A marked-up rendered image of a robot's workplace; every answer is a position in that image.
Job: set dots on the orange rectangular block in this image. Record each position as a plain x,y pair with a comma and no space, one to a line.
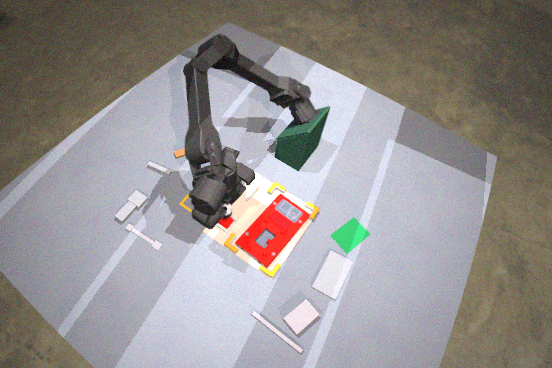
179,153

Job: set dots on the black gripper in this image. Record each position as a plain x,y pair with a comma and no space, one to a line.
245,174

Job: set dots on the green flat square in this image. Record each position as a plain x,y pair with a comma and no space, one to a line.
350,235

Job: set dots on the black and white wheel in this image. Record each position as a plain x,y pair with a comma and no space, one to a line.
227,208

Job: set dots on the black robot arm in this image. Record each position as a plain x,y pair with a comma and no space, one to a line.
202,143

